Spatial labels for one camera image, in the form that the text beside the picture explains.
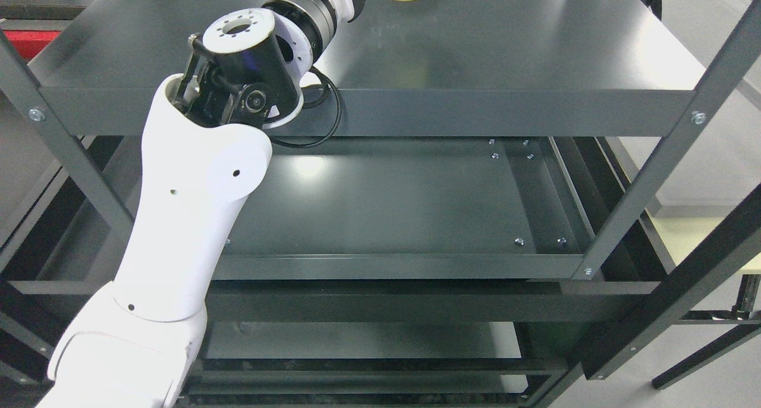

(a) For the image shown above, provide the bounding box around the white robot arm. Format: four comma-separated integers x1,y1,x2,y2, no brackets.
38,0,367,407

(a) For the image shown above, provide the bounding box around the dark metal shelf rack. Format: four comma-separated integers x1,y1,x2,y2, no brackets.
2,0,759,407

